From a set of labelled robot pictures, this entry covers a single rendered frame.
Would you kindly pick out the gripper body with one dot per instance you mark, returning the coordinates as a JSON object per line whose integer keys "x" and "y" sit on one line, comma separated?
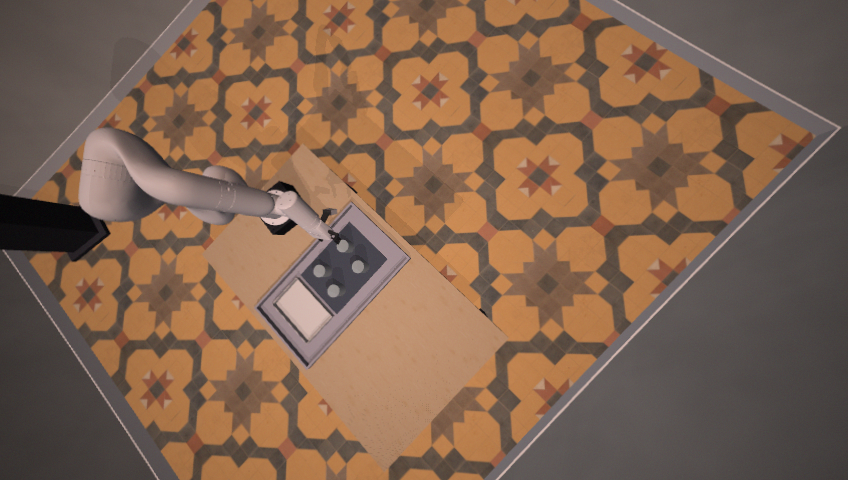
{"x": 320, "y": 231}

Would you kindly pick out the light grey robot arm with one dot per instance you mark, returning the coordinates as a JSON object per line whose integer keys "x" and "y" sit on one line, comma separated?
{"x": 108, "y": 192}

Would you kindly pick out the clear glass jar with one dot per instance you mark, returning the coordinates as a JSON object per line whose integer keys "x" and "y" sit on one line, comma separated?
{"x": 345, "y": 246}
{"x": 360, "y": 266}
{"x": 322, "y": 271}
{"x": 336, "y": 290}

